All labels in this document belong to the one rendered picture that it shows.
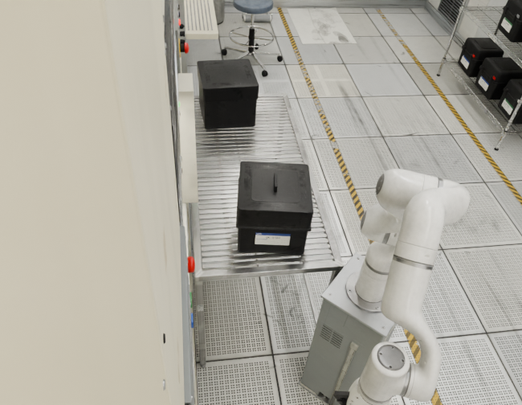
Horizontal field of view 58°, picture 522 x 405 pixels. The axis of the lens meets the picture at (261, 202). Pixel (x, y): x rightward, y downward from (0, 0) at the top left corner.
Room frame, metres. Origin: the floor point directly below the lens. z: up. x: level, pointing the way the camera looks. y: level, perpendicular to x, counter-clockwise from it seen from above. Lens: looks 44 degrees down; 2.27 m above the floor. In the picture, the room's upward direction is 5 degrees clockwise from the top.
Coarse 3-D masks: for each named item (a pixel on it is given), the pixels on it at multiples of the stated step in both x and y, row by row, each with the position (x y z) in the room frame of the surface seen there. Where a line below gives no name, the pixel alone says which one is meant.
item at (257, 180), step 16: (240, 176) 1.43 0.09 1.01; (256, 176) 1.43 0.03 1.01; (272, 176) 1.44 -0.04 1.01; (288, 176) 1.45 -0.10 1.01; (304, 176) 1.46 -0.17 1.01; (240, 192) 1.33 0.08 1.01; (256, 192) 1.34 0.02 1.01; (272, 192) 1.35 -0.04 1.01; (288, 192) 1.36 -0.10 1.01; (304, 192) 1.36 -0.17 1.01; (240, 208) 1.25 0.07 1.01; (256, 208) 1.25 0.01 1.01; (272, 208) 1.26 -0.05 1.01; (288, 208) 1.27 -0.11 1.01; (304, 208) 1.28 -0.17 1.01; (240, 224) 1.24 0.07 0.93; (256, 224) 1.24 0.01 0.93; (272, 224) 1.25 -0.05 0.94; (288, 224) 1.25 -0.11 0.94; (304, 224) 1.25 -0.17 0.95
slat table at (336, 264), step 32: (288, 128) 2.14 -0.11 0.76; (224, 160) 1.82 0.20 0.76; (288, 160) 1.87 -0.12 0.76; (224, 192) 1.59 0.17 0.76; (192, 224) 1.37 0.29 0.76; (224, 224) 1.39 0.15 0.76; (320, 224) 1.44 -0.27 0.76; (256, 256) 1.23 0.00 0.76; (288, 256) 1.25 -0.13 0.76; (320, 256) 1.26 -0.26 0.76
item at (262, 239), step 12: (240, 228) 1.24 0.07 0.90; (240, 240) 1.25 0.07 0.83; (252, 240) 1.25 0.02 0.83; (264, 240) 1.25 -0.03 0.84; (276, 240) 1.25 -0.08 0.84; (288, 240) 1.26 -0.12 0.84; (300, 240) 1.26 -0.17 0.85; (264, 252) 1.25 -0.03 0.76; (276, 252) 1.25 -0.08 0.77; (288, 252) 1.26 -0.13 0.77; (300, 252) 1.26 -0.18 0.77
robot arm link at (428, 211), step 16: (432, 192) 0.81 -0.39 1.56; (448, 192) 0.84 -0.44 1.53; (464, 192) 0.87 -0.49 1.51; (416, 208) 0.76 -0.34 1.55; (432, 208) 0.76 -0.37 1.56; (448, 208) 0.81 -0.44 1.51; (464, 208) 0.85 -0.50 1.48; (416, 224) 0.73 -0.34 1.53; (432, 224) 0.73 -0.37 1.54; (448, 224) 0.83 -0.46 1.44; (400, 240) 0.72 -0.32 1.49; (416, 240) 0.70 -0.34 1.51; (432, 240) 0.70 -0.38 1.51; (400, 256) 0.69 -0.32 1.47; (416, 256) 0.68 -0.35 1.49; (432, 256) 0.68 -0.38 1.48
